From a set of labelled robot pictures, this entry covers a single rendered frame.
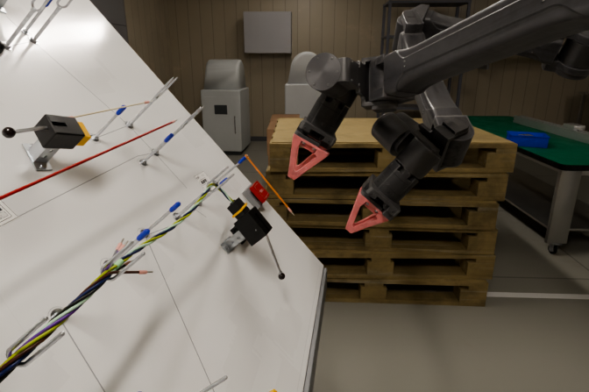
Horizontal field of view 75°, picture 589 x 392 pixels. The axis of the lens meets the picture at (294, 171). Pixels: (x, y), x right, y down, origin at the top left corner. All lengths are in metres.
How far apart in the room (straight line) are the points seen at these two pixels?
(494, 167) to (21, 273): 2.18
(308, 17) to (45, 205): 6.33
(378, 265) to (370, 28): 4.98
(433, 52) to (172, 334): 0.51
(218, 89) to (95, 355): 5.46
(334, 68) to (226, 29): 6.32
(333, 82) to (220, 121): 5.31
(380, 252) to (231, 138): 3.91
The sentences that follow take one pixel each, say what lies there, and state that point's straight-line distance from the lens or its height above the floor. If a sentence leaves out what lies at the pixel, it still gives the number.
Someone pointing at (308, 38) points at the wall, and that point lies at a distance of 6.73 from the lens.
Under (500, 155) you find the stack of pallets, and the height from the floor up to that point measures 0.92.
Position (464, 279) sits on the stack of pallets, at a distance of 2.59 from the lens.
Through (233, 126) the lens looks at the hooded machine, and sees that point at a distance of 5.83.
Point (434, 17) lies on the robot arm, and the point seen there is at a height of 1.52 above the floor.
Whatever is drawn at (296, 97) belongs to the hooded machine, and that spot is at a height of 0.85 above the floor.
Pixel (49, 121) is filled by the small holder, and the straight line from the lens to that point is 0.59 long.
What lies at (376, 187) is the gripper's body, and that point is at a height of 1.21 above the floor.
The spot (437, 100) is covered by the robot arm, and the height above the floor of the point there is 1.35.
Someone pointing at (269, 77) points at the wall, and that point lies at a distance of 6.77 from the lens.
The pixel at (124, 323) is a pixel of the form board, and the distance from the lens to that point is 0.56.
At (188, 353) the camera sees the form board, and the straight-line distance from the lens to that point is 0.61.
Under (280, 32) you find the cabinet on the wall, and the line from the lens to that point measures 6.47.
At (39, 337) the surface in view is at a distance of 0.39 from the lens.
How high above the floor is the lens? 1.43
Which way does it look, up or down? 16 degrees down
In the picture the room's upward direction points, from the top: straight up
